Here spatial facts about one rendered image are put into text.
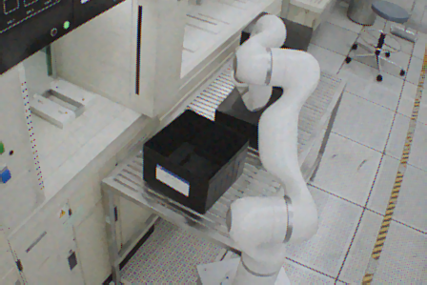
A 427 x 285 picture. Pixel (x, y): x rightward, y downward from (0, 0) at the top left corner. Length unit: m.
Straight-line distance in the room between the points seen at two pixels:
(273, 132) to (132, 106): 0.85
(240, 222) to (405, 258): 1.81
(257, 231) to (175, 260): 1.35
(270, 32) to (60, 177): 0.85
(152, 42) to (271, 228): 0.82
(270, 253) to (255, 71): 0.47
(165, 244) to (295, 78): 1.52
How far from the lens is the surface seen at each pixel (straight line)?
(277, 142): 1.15
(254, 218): 1.12
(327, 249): 2.65
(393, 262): 2.75
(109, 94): 1.93
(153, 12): 1.60
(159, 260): 2.44
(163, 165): 1.61
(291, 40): 2.22
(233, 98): 2.00
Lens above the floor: 2.02
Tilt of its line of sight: 39 degrees down
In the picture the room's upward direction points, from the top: 8 degrees clockwise
